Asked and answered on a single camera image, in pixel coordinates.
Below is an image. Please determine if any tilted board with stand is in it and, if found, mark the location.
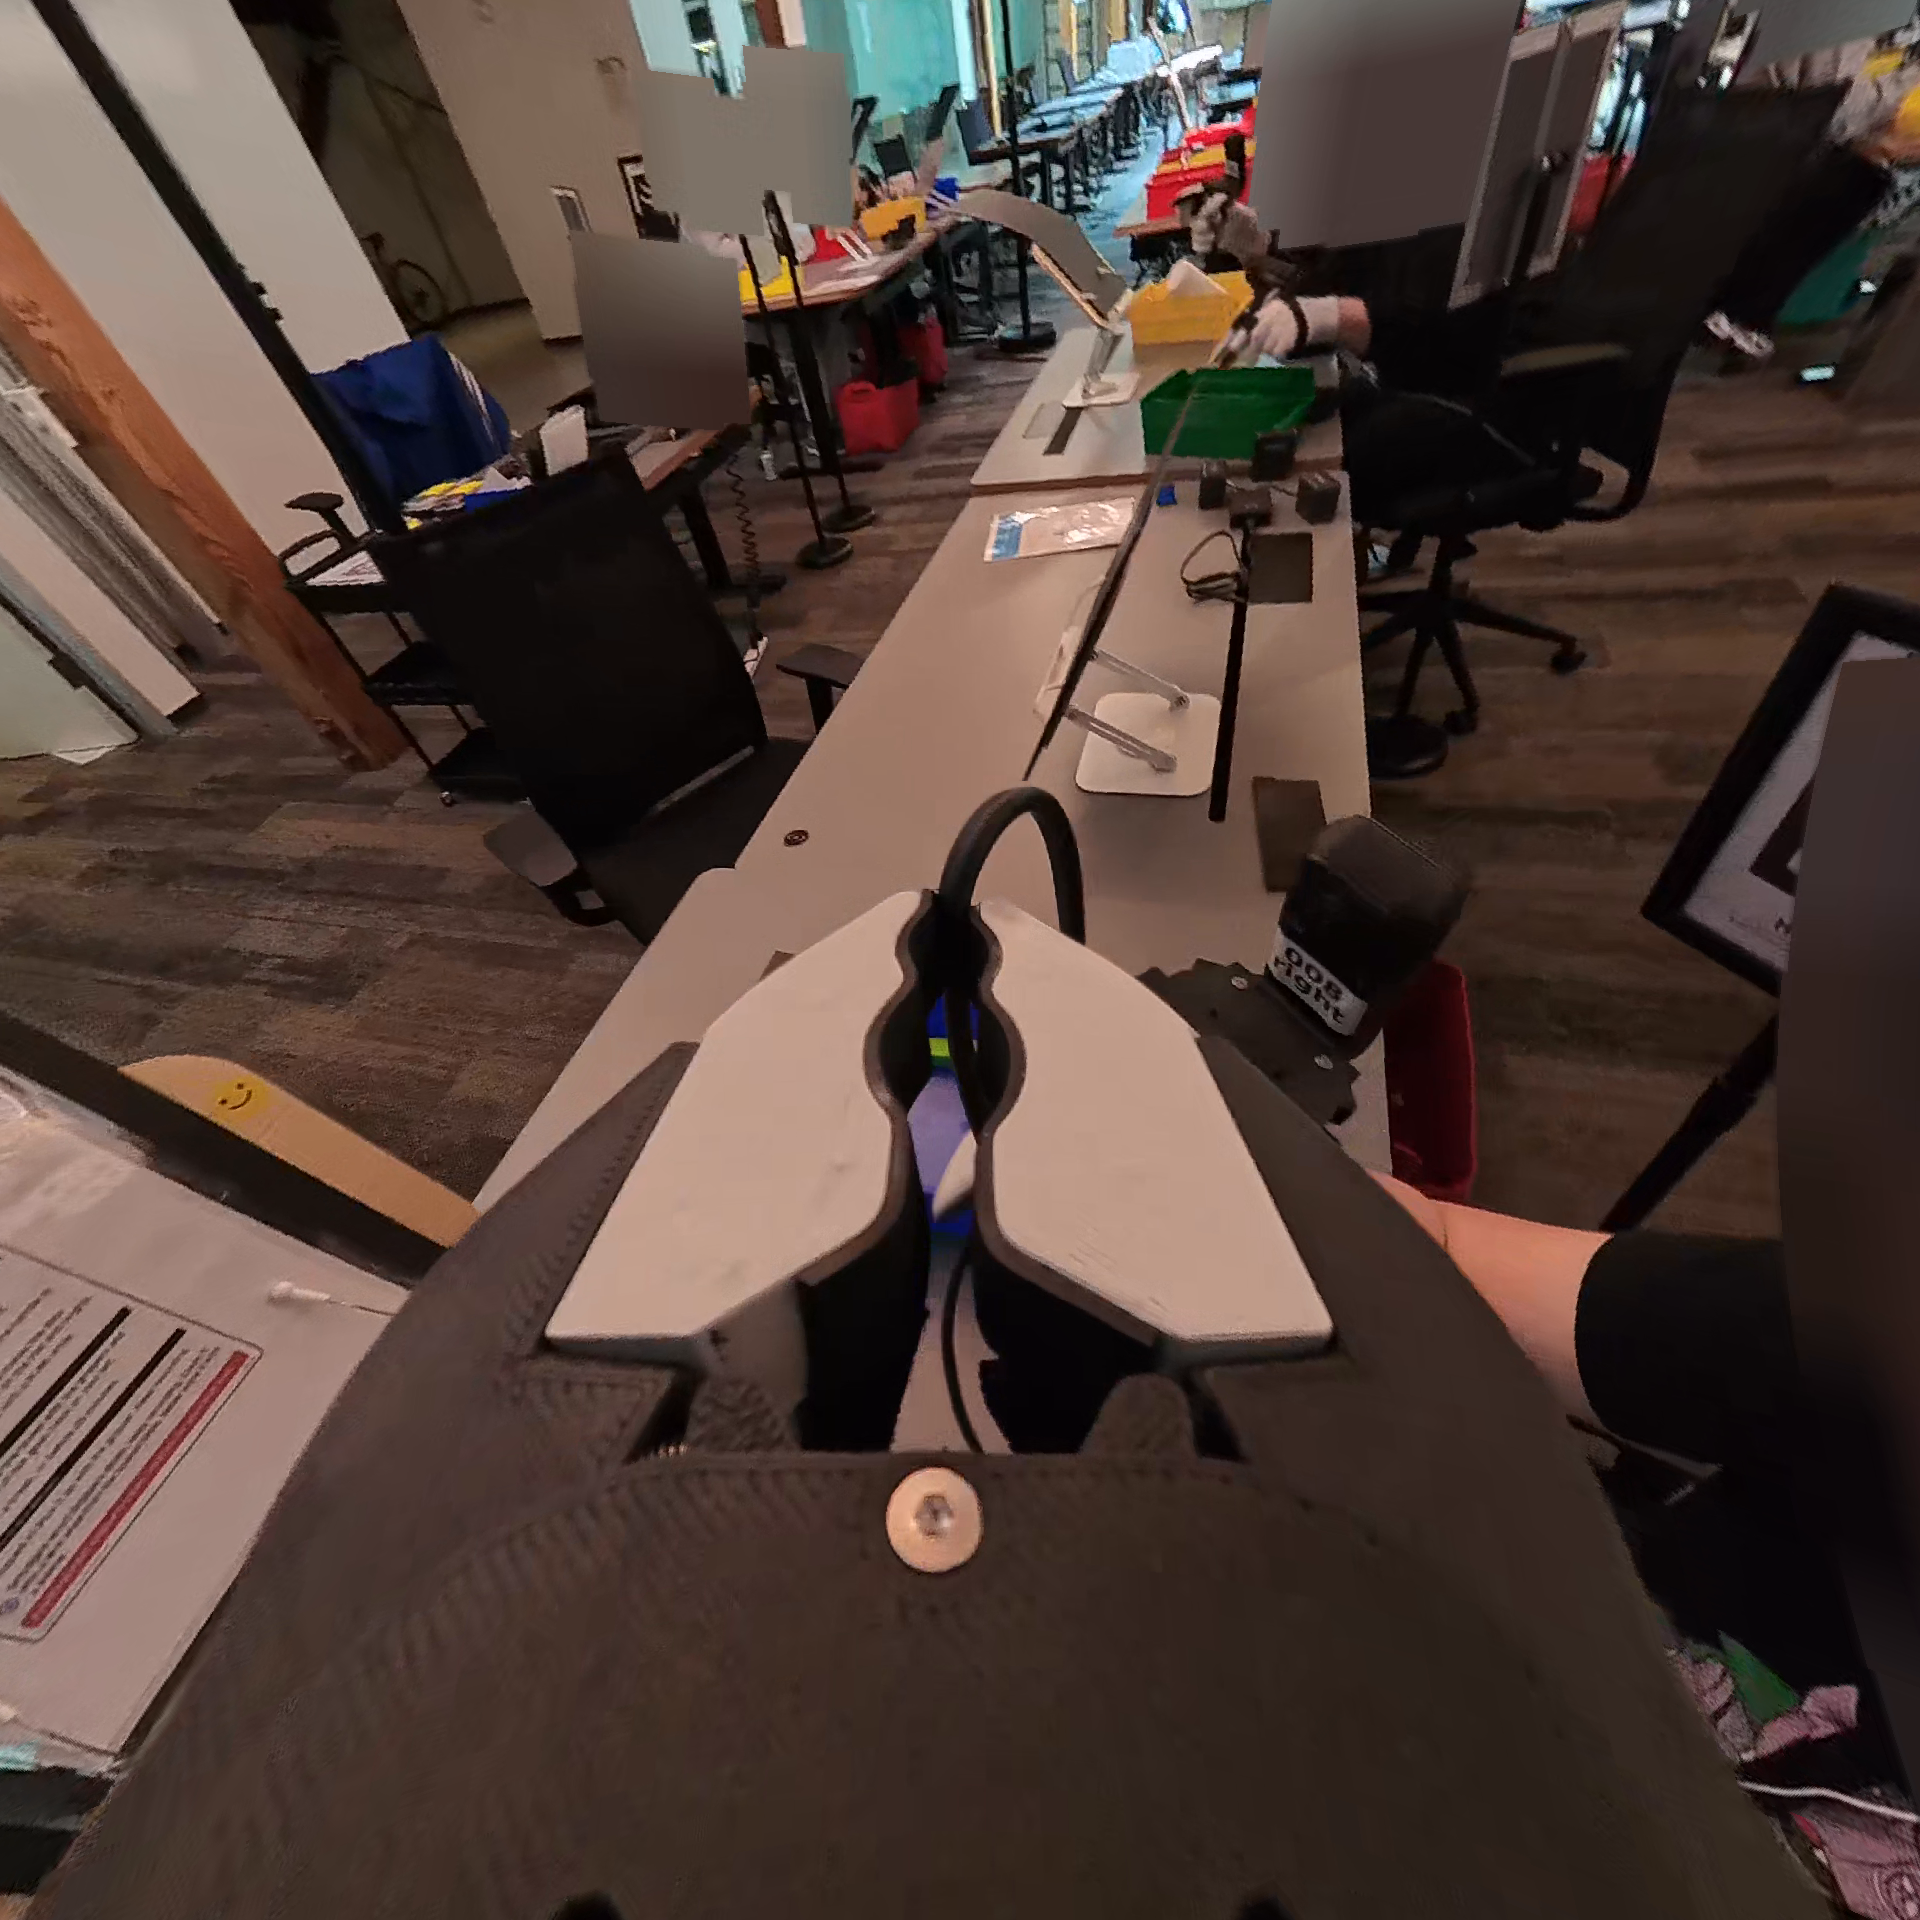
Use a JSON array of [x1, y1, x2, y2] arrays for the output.
[[1023, 451, 1221, 797]]

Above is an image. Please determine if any yellow bin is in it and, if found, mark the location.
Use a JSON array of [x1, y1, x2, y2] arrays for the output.
[[1124, 270, 1255, 348]]

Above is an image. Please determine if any green tray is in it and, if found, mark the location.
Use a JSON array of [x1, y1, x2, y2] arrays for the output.
[[1140, 368, 1319, 460]]

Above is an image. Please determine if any curved grey desk stand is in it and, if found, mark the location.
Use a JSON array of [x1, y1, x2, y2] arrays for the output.
[[944, 187, 1134, 406]]

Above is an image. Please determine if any person's right forearm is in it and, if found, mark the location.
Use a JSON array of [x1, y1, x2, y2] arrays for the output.
[[1381, 1177, 1613, 1420]]

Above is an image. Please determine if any black mesh chair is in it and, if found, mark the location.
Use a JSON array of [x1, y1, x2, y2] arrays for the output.
[[374, 451, 863, 939]]

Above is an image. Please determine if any blue and white packet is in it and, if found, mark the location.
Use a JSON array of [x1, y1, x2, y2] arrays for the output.
[[982, 499, 1135, 564]]

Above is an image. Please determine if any blue fabric cart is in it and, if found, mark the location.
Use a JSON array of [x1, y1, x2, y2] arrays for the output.
[[316, 336, 512, 520]]

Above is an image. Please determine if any blue plastic bin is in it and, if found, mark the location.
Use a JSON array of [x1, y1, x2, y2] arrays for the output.
[[902, 1002, 985, 1240]]

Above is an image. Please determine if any black upright rod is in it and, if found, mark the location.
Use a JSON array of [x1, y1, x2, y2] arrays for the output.
[[1207, 517, 1255, 825]]

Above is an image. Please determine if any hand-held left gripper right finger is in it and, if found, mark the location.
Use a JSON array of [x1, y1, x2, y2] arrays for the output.
[[967, 897, 1336, 1454]]

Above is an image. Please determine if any document display board with stand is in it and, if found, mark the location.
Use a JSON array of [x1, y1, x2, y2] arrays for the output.
[[0, 1049, 481, 1787]]

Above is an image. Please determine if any black utility cart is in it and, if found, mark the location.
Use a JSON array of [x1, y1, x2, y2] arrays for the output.
[[280, 488, 519, 797]]

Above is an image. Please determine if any wooden support post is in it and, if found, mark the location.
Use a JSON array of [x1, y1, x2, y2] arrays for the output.
[[0, 202, 407, 770]]

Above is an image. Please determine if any black cable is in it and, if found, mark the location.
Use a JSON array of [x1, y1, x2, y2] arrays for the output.
[[932, 784, 1093, 1454]]

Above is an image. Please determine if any black rolling sign stand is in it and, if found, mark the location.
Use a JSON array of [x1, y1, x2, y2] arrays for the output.
[[1602, 585, 1920, 1234]]

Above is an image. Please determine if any black swivel office chair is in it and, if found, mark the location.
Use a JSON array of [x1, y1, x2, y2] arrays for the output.
[[1338, 82, 1854, 781]]

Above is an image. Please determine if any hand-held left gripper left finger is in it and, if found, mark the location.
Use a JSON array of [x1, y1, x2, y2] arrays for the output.
[[544, 892, 934, 1454]]

